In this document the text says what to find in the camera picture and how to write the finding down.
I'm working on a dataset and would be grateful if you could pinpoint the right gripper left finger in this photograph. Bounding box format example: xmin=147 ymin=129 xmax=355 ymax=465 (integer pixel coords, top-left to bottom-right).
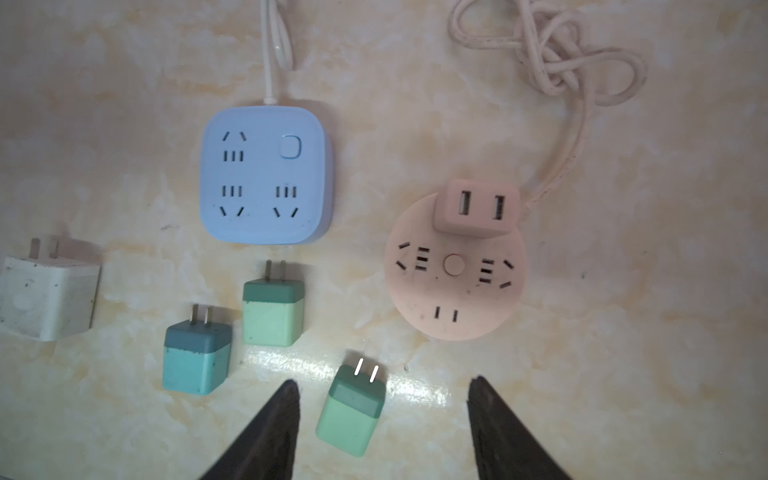
xmin=201 ymin=380 xmax=300 ymax=479

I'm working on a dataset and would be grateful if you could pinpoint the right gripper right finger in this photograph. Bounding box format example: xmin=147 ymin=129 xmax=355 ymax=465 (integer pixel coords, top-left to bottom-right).
xmin=467 ymin=376 xmax=570 ymax=480

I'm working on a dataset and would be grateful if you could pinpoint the green plug adapter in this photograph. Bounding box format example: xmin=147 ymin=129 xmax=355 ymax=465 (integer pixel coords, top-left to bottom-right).
xmin=242 ymin=260 xmax=305 ymax=347
xmin=315 ymin=357 xmax=387 ymax=458

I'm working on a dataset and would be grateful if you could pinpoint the teal plug adapter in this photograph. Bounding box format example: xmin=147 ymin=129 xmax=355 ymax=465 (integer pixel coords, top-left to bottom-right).
xmin=162 ymin=304 xmax=233 ymax=396

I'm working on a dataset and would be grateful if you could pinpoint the pink plug adapter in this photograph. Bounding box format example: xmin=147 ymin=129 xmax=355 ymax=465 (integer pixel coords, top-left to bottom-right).
xmin=434 ymin=179 xmax=520 ymax=238

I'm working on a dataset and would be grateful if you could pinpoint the white plug adapter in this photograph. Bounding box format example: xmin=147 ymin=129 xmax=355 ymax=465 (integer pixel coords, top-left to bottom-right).
xmin=1 ymin=237 xmax=101 ymax=342

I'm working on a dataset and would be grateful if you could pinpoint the pink round power strip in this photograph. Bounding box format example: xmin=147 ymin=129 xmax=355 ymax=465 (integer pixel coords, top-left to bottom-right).
xmin=384 ymin=193 xmax=527 ymax=341

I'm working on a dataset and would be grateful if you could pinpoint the blue square power strip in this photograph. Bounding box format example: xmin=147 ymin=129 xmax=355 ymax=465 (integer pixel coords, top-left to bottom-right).
xmin=199 ymin=105 xmax=335 ymax=245

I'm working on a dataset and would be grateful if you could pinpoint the pink power strip cable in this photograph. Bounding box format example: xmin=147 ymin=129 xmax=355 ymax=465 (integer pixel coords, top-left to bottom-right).
xmin=446 ymin=0 xmax=649 ymax=217

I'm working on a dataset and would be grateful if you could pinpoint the white power strip cable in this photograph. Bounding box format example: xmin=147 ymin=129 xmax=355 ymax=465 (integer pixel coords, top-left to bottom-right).
xmin=259 ymin=0 xmax=295 ymax=108

